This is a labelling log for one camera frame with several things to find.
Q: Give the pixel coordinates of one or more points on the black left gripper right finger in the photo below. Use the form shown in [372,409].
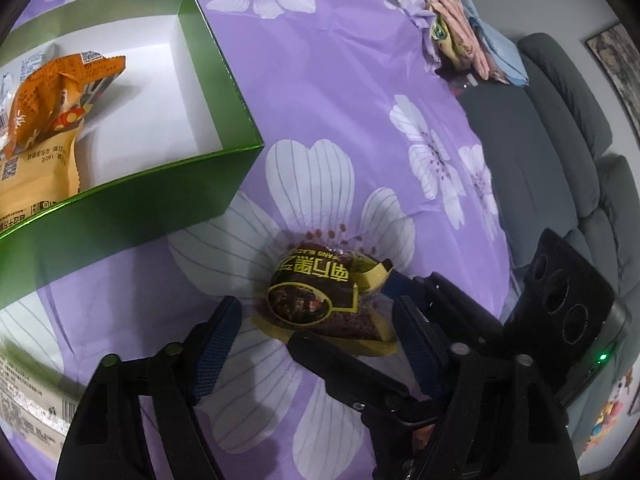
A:
[485,410]

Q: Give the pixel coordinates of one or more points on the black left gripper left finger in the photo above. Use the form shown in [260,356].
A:
[106,439]

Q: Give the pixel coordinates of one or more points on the clear cracker packet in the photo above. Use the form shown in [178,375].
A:
[33,404]

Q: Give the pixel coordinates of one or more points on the black yellow snack packet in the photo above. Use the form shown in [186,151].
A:
[332,293]

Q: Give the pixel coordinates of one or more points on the yellow-orange snack packet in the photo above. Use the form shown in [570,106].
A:
[39,177]

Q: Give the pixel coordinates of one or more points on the orange snack packet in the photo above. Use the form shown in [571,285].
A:
[57,96]

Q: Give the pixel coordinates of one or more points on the white blue snack packet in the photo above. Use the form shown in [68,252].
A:
[14,73]

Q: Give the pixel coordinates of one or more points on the colourful toy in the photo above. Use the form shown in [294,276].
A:
[617,403]

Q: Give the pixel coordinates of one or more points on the grey sofa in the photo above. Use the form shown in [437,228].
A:
[546,146]

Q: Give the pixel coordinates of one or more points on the purple floral tablecloth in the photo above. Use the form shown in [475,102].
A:
[365,149]

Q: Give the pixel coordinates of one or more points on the green cardboard box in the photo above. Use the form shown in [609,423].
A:
[166,147]

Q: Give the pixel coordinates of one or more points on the pile of folded cloths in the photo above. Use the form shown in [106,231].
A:
[470,43]

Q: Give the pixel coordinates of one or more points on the framed landscape painting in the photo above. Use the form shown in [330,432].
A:
[618,57]

